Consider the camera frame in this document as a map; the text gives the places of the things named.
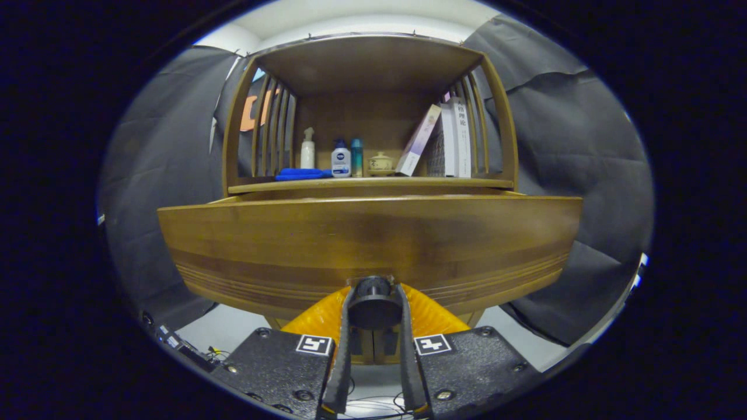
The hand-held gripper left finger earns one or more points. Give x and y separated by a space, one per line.
341 367

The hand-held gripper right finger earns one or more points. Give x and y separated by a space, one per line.
409 367

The wooden drawer with black knob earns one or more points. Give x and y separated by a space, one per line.
373 233

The wooden cabinet door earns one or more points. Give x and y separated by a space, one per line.
379 347
366 347

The wooden countertop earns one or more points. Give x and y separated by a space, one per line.
373 182

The wooden cabinet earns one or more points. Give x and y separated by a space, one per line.
367 64

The black floor power strip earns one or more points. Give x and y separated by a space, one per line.
187 350

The blue folded cloth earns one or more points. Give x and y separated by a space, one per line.
300 174

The beige lidded tea cup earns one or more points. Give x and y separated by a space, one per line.
380 164

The white bottle with blue cap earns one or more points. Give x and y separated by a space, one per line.
341 162

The teal bottle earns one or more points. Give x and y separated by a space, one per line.
357 157

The white pump bottle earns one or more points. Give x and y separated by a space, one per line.
307 154

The purple and white book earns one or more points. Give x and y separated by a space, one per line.
417 143

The patterned cover book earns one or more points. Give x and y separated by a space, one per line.
448 146

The white book with black characters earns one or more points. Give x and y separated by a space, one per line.
462 146

